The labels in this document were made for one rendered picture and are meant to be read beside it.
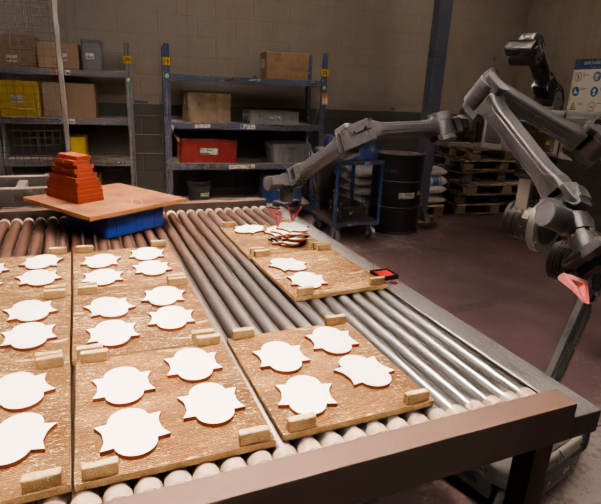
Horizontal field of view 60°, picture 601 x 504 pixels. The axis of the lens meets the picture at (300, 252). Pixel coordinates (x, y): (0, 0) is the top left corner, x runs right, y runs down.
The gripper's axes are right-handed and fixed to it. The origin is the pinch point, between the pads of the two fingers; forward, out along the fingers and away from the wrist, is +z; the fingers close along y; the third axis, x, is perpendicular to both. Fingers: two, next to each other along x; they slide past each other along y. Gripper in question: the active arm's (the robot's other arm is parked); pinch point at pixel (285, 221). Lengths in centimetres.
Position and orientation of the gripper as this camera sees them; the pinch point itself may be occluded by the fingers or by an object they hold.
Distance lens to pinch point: 219.5
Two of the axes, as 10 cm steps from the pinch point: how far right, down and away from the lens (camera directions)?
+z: -0.5, 9.4, 3.3
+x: 7.7, 2.5, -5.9
